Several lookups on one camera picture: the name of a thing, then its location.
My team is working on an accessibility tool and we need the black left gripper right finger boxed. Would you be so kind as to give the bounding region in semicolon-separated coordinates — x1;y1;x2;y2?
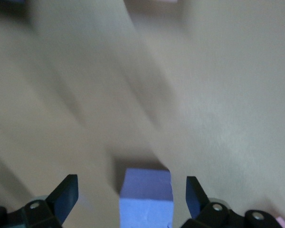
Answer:
180;175;285;228

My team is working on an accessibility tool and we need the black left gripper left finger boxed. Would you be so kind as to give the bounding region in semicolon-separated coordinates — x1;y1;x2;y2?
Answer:
0;174;79;228

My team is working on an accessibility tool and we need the purple foam cube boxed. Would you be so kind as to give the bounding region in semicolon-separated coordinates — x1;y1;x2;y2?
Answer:
118;168;174;228

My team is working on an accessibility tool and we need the pink foam cube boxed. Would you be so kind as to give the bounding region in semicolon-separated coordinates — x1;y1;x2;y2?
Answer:
275;215;285;228
123;0;179;3

